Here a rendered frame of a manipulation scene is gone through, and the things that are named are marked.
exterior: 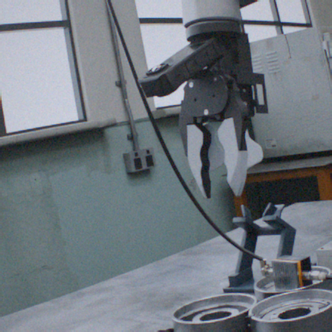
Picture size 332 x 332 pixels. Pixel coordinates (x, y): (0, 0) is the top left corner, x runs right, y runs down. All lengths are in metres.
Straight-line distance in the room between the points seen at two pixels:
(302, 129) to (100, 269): 1.22
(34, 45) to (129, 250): 1.00
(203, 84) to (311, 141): 2.33
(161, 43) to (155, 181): 0.74
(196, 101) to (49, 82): 1.92
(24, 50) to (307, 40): 1.36
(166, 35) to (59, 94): 0.77
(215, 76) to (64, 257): 1.84
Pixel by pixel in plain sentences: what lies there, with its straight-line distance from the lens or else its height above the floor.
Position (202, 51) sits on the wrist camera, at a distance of 0.73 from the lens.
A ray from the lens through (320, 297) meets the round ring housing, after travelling 0.73.
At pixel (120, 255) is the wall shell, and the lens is 2.69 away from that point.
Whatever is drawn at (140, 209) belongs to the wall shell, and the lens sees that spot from 2.77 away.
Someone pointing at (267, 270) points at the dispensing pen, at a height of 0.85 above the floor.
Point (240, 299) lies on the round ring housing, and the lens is 0.77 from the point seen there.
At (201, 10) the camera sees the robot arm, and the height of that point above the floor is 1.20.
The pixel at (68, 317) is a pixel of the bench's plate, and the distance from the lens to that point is 0.96.
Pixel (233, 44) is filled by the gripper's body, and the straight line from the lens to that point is 0.78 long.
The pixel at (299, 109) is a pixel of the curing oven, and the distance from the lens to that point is 3.07.
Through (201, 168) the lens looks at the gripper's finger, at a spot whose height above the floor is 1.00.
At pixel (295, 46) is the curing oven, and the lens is 3.06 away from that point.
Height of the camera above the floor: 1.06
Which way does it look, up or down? 3 degrees down
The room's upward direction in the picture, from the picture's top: 11 degrees counter-clockwise
